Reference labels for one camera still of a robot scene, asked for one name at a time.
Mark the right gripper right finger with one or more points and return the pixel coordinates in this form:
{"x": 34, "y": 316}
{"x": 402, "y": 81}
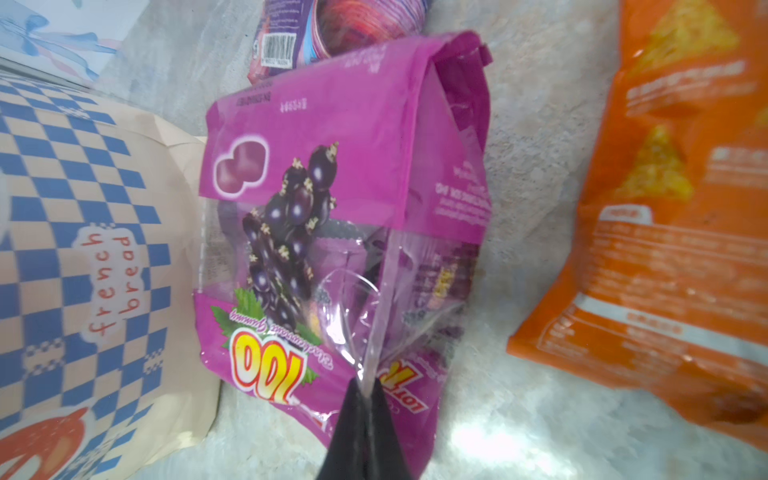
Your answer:
{"x": 384, "y": 459}

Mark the blue checkered paper bag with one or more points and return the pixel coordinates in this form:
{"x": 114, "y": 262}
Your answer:
{"x": 100, "y": 367}

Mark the orange corn chips bag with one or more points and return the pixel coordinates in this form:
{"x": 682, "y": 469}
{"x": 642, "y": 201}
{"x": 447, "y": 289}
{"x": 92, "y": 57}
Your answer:
{"x": 665, "y": 287}

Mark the small purple snack packet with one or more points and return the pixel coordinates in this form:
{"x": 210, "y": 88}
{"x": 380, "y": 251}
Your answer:
{"x": 294, "y": 34}

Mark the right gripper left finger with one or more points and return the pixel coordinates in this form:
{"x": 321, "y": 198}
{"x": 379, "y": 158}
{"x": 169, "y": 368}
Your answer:
{"x": 345, "y": 458}

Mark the purple grape candy bag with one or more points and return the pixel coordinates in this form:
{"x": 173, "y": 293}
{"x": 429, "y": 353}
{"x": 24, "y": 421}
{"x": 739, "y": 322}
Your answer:
{"x": 345, "y": 204}

